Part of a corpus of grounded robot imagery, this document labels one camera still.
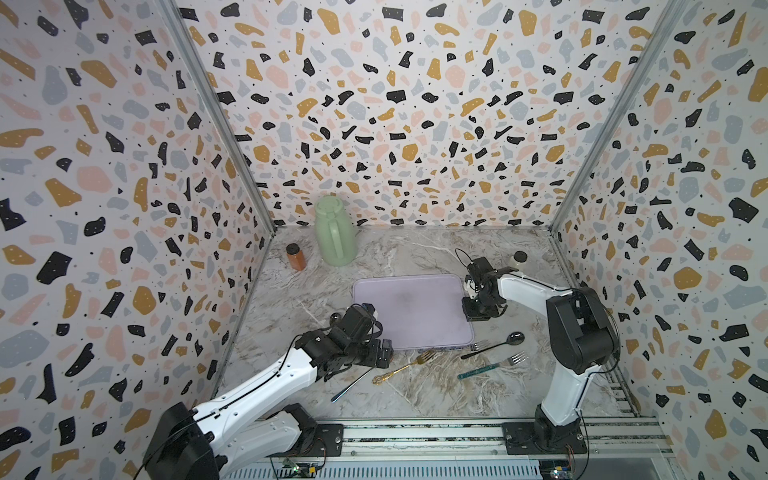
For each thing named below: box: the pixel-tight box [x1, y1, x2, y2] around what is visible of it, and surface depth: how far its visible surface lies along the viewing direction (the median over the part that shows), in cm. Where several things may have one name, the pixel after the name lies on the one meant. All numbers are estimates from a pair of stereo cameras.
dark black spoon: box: [461, 331, 525, 359], surface depth 92 cm
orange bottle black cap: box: [286, 243, 307, 271], surface depth 105 cm
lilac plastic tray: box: [353, 274, 474, 350], surface depth 101 cm
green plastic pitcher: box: [315, 195, 358, 267], surface depth 96 cm
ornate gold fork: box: [372, 349, 437, 385], surface depth 89 cm
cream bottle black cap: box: [510, 250, 528, 272], surface depth 103 cm
